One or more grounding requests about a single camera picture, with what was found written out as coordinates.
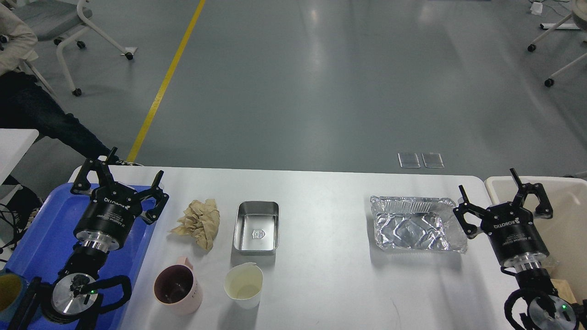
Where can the aluminium foil tray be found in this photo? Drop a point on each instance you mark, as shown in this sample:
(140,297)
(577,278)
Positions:
(417,224)

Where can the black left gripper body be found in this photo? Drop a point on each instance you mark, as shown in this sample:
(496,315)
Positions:
(109,213)

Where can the beige plastic bin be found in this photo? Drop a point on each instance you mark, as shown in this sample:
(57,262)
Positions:
(564,236)

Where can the white paper cup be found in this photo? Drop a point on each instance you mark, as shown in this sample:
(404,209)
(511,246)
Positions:
(243,285)

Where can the pink HOME mug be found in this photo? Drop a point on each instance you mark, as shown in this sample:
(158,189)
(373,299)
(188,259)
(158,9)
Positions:
(177,288)

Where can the seated person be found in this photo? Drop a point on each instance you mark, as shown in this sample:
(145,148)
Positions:
(25,105)

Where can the brown paper bag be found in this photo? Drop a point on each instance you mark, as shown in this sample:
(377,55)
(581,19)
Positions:
(564,290)

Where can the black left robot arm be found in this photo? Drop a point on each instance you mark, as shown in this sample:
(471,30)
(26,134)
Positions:
(78,294)

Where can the dark teal HOME mug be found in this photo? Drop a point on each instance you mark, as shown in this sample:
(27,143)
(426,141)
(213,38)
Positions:
(12,290)

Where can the rectangular metal tin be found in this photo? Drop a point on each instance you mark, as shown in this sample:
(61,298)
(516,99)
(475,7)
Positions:
(256,229)

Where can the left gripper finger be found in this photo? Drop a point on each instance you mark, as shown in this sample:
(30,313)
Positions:
(156,192)
(81,184)

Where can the blue plastic tray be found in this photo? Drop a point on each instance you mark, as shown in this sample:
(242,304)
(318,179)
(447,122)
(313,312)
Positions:
(48,243)

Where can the grey office chair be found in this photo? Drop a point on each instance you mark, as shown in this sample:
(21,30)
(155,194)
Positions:
(64,23)

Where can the white side table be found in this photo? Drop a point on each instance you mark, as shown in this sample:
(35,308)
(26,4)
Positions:
(14,143)

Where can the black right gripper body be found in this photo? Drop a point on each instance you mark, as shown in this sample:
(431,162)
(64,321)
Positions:
(512,234)

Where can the crumpled brown paper napkin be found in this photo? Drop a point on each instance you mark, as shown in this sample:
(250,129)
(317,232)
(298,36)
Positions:
(201,221)

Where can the clear floor marker right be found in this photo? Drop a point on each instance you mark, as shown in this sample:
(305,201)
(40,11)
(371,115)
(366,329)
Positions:
(433,160)

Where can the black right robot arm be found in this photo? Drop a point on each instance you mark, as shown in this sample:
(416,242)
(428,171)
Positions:
(536,304)

